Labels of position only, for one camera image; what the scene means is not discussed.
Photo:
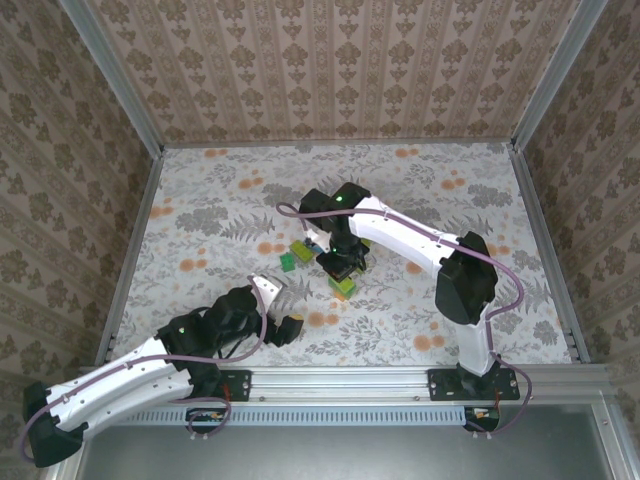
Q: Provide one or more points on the orange two-by-two lego brick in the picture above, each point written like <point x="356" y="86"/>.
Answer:
<point x="340" y="297"/>

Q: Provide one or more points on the light blue two-by-four lego brick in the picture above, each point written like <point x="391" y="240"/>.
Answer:
<point x="315" y="246"/>

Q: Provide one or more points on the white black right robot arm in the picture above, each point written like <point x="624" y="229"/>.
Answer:
<point x="400" y="235"/>

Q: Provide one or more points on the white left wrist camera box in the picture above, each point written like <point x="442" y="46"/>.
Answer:
<point x="267" y="292"/>

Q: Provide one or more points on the aluminium corner post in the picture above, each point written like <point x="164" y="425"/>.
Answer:
<point x="115" y="80"/>
<point x="560" y="75"/>

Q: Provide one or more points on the green two-by-two lego brick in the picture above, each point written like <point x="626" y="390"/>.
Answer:
<point x="287" y="262"/>

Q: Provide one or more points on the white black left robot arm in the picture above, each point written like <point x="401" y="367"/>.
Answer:
<point x="115" y="385"/>

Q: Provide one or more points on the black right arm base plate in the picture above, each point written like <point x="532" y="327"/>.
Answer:
<point x="445" y="385"/>

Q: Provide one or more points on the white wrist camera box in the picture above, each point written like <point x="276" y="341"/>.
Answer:
<point x="312" y="234"/>
<point x="267" y="292"/>

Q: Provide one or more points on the aluminium side rail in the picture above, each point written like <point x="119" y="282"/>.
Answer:
<point x="532" y="200"/>
<point x="145" y="200"/>

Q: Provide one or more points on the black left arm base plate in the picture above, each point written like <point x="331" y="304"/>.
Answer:
<point x="237" y="385"/>

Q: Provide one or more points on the grey metal front panel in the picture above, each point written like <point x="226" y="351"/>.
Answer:
<point x="350" y="450"/>

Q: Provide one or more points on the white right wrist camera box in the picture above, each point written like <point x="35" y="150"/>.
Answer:
<point x="312" y="234"/>

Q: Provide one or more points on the aluminium back rail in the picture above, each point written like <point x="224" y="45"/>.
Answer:
<point x="350" y="142"/>

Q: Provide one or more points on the aluminium front rail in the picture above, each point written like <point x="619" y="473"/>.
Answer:
<point x="340" y="382"/>

